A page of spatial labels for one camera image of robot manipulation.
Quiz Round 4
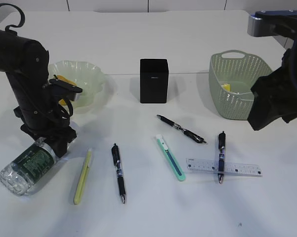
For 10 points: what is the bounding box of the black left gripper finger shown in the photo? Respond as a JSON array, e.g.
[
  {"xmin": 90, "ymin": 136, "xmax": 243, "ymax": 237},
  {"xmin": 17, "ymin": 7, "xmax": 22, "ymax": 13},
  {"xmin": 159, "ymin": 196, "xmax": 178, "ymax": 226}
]
[{"xmin": 49, "ymin": 137, "xmax": 68, "ymax": 158}]

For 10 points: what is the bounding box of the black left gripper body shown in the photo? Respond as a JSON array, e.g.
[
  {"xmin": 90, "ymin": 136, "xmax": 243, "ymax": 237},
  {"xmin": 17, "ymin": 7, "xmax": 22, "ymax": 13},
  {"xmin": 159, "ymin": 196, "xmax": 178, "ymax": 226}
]
[{"xmin": 14, "ymin": 98, "xmax": 77, "ymax": 143}]

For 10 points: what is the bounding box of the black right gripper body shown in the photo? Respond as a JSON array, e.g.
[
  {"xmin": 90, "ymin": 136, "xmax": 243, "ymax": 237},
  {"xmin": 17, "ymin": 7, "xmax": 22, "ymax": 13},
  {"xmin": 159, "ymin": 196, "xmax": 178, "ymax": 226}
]
[{"xmin": 247, "ymin": 50, "xmax": 297, "ymax": 131}]

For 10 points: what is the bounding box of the yellow pear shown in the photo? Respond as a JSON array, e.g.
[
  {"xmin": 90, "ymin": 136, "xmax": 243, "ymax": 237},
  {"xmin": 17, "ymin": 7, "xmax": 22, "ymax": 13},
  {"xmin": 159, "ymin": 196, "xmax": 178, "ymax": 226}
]
[{"xmin": 53, "ymin": 75, "xmax": 77, "ymax": 106}]

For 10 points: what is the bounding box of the clear water bottle green label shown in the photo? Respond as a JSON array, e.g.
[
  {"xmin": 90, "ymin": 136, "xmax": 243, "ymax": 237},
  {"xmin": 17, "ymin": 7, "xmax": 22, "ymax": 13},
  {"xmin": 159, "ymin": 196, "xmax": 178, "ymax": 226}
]
[{"xmin": 0, "ymin": 137, "xmax": 60, "ymax": 196}]

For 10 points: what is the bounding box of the yellow utility knife packaging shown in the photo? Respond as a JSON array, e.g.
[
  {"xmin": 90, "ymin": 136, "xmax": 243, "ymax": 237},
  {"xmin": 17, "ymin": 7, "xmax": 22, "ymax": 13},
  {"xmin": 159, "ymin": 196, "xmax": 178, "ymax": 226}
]
[{"xmin": 221, "ymin": 83, "xmax": 240, "ymax": 94}]

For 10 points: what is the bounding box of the mint green utility knife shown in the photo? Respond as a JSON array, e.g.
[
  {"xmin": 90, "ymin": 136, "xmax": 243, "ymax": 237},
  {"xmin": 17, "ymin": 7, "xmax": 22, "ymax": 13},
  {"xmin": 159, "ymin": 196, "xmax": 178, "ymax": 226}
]
[{"xmin": 156, "ymin": 134, "xmax": 186, "ymax": 182}]

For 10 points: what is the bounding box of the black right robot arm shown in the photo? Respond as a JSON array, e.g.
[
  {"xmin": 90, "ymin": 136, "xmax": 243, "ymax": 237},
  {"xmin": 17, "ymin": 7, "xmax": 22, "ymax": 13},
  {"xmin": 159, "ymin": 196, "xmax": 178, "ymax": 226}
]
[{"xmin": 247, "ymin": 10, "xmax": 297, "ymax": 131}]

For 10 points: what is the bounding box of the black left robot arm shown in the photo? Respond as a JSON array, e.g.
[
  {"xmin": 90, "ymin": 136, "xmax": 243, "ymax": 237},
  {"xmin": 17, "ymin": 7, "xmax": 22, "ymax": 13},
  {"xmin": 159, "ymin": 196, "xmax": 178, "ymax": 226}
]
[{"xmin": 0, "ymin": 5, "xmax": 83, "ymax": 158}]

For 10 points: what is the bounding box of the yellow-green pen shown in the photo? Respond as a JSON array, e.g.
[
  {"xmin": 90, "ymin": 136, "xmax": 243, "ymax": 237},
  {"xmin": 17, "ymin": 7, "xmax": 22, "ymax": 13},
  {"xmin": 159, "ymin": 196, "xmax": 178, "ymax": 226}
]
[{"xmin": 74, "ymin": 148, "xmax": 93, "ymax": 205}]

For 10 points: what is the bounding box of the green perforated plastic basket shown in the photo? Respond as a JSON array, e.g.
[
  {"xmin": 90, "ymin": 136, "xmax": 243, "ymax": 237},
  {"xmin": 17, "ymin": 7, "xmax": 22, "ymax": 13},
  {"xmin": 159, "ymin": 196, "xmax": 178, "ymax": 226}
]
[{"xmin": 209, "ymin": 50, "xmax": 272, "ymax": 120}]

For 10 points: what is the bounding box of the black gel pen left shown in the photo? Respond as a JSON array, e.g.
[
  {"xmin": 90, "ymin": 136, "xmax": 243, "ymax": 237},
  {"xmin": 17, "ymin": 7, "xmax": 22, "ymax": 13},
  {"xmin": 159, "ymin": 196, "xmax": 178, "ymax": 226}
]
[{"xmin": 111, "ymin": 143, "xmax": 126, "ymax": 204}]

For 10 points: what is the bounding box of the green wavy glass plate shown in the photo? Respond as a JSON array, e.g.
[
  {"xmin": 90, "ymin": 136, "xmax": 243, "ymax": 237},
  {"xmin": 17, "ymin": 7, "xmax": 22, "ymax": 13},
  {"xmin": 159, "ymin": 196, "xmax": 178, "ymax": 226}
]
[{"xmin": 48, "ymin": 60, "xmax": 105, "ymax": 108}]

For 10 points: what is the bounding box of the black blue gel pen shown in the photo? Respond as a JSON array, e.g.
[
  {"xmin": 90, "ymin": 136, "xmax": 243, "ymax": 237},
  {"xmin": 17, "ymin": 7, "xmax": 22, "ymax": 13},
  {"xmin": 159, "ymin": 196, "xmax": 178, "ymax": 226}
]
[{"xmin": 218, "ymin": 131, "xmax": 226, "ymax": 184}]

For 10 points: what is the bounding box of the black gel pen centre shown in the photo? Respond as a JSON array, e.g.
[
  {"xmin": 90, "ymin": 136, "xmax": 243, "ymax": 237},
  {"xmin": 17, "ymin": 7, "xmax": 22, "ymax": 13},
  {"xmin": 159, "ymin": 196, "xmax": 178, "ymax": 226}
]
[{"xmin": 156, "ymin": 115, "xmax": 207, "ymax": 144}]

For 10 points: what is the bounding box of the black square pen holder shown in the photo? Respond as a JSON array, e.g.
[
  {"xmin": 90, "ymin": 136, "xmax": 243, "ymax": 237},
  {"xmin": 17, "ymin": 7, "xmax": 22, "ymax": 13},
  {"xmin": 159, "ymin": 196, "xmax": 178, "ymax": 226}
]
[{"xmin": 139, "ymin": 59, "xmax": 169, "ymax": 104}]

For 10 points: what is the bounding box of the clear plastic ruler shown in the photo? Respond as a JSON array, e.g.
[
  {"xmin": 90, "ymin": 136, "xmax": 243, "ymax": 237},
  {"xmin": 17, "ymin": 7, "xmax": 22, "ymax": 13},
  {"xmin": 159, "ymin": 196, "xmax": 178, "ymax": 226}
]
[{"xmin": 186, "ymin": 158, "xmax": 262, "ymax": 177}]

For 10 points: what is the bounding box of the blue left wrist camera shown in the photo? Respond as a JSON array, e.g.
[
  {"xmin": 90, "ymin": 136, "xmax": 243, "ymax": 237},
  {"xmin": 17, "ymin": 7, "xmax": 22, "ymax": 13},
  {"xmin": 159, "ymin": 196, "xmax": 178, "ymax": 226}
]
[{"xmin": 43, "ymin": 79, "xmax": 83, "ymax": 101}]

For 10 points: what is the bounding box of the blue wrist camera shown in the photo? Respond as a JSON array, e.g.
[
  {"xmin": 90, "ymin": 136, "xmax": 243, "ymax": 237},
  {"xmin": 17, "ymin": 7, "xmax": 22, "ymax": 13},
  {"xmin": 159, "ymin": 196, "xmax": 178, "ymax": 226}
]
[
  {"xmin": 43, "ymin": 79, "xmax": 83, "ymax": 101},
  {"xmin": 247, "ymin": 10, "xmax": 297, "ymax": 39}
]

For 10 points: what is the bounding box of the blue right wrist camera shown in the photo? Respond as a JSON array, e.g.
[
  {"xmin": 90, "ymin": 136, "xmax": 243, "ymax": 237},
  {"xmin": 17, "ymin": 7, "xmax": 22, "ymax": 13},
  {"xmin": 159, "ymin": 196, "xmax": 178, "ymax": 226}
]
[{"xmin": 247, "ymin": 10, "xmax": 297, "ymax": 39}]

